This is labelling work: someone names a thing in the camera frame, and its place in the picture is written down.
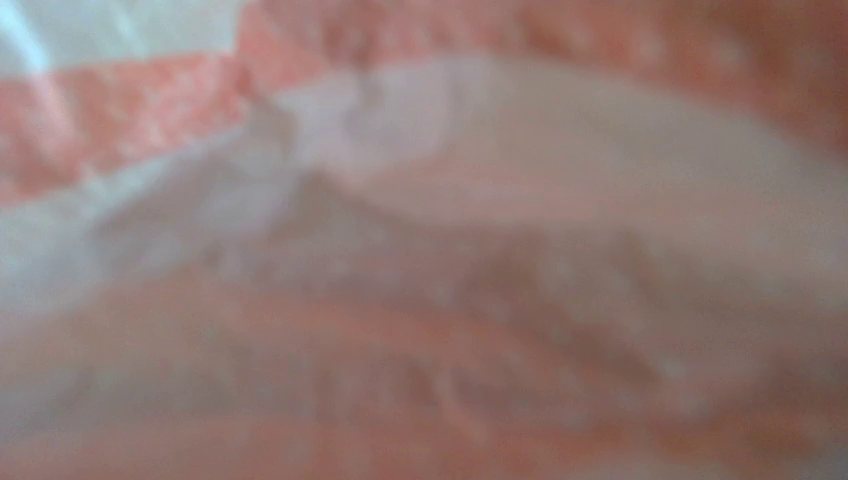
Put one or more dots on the pink plastic bag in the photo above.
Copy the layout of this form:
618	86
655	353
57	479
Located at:
423	239

